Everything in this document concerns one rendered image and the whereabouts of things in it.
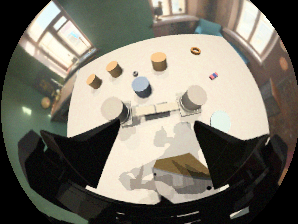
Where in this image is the grey balance beam with flat pans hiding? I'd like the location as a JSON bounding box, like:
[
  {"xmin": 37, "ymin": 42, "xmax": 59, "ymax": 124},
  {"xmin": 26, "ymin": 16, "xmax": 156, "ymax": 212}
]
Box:
[{"xmin": 120, "ymin": 92, "xmax": 204, "ymax": 127}]

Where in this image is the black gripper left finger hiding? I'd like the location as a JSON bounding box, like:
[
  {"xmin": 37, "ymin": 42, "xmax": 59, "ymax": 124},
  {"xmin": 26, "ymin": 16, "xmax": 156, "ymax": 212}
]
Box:
[{"xmin": 40, "ymin": 119, "xmax": 120, "ymax": 189}]

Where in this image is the brown cylinder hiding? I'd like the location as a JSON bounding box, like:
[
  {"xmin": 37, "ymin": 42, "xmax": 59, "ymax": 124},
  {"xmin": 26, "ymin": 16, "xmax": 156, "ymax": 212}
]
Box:
[
  {"xmin": 86, "ymin": 73, "xmax": 101, "ymax": 89},
  {"xmin": 150, "ymin": 52, "xmax": 168, "ymax": 72},
  {"xmin": 106, "ymin": 60, "xmax": 122, "ymax": 77}
]

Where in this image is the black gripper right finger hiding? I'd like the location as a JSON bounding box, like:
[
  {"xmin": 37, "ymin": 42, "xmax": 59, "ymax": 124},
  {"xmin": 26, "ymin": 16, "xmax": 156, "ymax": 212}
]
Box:
[{"xmin": 193, "ymin": 120, "xmax": 270, "ymax": 190}]

